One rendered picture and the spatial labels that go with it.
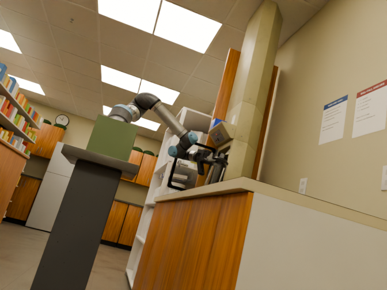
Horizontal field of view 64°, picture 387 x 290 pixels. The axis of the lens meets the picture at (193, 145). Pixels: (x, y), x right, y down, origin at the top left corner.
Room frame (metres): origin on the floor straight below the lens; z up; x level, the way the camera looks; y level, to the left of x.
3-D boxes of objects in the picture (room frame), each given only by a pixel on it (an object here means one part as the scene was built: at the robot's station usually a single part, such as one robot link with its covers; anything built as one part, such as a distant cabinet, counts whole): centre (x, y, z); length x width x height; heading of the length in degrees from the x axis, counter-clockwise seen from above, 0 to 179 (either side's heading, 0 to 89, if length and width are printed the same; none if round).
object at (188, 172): (2.33, -0.03, 1.19); 0.30 x 0.01 x 0.40; 102
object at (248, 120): (2.24, -0.35, 1.33); 0.32 x 0.25 x 0.77; 12
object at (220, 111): (2.47, -0.34, 1.64); 0.49 x 0.03 x 1.40; 102
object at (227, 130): (2.20, -0.17, 1.46); 0.32 x 0.12 x 0.10; 12
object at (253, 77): (2.24, -0.35, 2.18); 0.32 x 0.25 x 0.93; 12
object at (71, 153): (1.44, 0.39, 0.92); 0.32 x 0.32 x 0.04; 11
